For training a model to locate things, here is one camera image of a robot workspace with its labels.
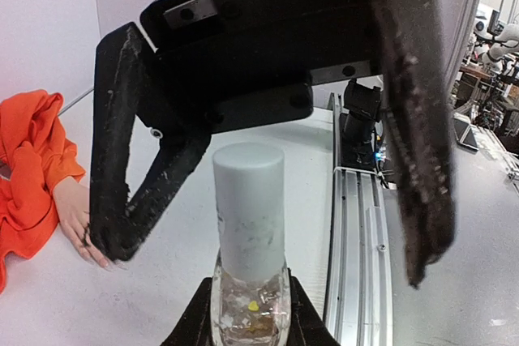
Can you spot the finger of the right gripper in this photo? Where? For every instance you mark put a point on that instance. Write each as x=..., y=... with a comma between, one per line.
x=130, y=82
x=415, y=117

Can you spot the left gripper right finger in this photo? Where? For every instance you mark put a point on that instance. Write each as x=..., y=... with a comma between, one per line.
x=306, y=326

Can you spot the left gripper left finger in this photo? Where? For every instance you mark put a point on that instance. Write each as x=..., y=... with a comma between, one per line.
x=194, y=326

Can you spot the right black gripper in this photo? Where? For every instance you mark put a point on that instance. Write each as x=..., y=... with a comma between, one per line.
x=228, y=65

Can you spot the clear nail polish bottle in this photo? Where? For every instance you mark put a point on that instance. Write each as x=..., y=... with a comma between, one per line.
x=250, y=312

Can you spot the white nail polish cap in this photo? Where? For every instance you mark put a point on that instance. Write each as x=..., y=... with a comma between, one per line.
x=249, y=183

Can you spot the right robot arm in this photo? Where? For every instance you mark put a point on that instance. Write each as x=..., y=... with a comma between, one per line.
x=363, y=96

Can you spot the mannequin hand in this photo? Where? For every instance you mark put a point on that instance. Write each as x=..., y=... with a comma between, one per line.
x=72, y=203

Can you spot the orange cloth garment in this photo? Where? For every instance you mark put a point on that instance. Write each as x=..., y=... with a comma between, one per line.
x=35, y=148

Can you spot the aluminium front rail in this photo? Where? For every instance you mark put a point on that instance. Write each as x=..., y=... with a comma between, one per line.
x=358, y=308

